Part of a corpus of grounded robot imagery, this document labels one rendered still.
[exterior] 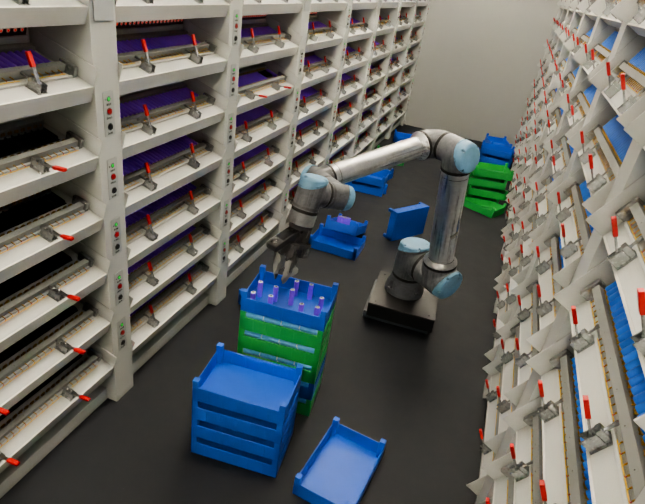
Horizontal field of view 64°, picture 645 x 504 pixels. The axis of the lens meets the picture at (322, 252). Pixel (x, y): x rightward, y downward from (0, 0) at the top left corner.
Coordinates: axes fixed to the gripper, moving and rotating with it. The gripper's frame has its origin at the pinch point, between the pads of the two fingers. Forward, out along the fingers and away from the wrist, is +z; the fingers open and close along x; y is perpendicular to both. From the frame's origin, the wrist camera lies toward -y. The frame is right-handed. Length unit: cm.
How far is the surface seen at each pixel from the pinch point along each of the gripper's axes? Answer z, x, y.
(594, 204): -59, -81, -2
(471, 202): -20, 50, 257
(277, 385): 30.9, -17.6, -4.9
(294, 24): -87, 89, 61
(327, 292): 4.4, -6.6, 21.7
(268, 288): 10.5, 10.7, 9.3
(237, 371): 32.5, -4.3, -10.9
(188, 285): 31, 54, 9
